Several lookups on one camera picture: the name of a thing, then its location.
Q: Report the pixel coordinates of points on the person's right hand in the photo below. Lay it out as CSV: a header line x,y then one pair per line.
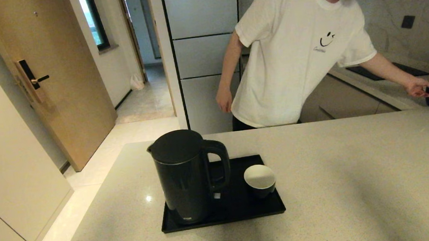
x,y
224,99

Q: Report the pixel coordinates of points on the person's left hand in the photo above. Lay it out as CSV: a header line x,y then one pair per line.
x,y
418,88

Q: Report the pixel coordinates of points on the black mug white inside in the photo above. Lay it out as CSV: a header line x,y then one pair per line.
x,y
260,176

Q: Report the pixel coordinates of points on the black electric kettle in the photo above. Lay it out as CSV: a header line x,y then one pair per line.
x,y
182,177

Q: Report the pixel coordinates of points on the black induction cooktop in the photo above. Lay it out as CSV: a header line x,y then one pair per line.
x,y
408,70

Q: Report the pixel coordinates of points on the silver refrigerator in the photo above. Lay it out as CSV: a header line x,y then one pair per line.
x,y
201,55

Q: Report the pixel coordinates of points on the beige kitchen counter cabinets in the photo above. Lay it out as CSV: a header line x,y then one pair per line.
x,y
345,101

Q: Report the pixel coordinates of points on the person in smiley white t-shirt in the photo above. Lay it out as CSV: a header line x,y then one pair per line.
x,y
290,51

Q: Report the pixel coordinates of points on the white plastic bag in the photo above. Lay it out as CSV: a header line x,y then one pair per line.
x,y
137,82

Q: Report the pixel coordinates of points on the black rectangular serving tray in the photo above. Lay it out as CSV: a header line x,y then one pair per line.
x,y
245,207

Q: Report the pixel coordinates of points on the dark framed window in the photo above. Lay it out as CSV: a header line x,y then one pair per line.
x,y
94,26

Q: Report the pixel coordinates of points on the light wooden door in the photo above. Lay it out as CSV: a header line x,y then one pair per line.
x,y
60,91

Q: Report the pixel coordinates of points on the black electronic door lock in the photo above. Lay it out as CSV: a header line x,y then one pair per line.
x,y
28,76

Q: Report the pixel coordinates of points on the white storage cabinet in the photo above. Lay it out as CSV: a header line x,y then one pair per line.
x,y
4,162

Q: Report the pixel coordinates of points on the dark wall socket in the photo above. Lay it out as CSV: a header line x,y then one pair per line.
x,y
408,22

